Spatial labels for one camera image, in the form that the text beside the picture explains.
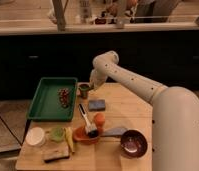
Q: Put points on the yellow banana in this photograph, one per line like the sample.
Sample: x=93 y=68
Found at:
x=69 y=138

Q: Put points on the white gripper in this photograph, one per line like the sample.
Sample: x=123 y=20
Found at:
x=97 y=79

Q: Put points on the blue sponge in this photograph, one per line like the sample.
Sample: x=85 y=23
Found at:
x=96 y=105

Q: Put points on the green plastic cup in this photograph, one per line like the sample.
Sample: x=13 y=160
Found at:
x=56 y=134

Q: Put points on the white dish brush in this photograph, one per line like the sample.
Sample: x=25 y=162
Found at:
x=90 y=128

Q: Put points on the dark brown bowl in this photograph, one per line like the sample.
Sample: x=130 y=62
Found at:
x=133 y=143

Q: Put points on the orange fruit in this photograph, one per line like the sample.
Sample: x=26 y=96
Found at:
x=99 y=119

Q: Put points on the metal cup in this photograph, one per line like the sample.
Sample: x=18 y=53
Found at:
x=83 y=94

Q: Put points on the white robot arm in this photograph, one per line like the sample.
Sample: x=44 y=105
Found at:
x=175 y=114

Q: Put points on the green plastic tray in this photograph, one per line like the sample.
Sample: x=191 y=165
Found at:
x=46 y=104

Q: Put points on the red grape bunch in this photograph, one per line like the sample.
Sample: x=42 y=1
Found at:
x=64 y=97

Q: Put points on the orange plate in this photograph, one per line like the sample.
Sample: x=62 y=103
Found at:
x=79 y=135

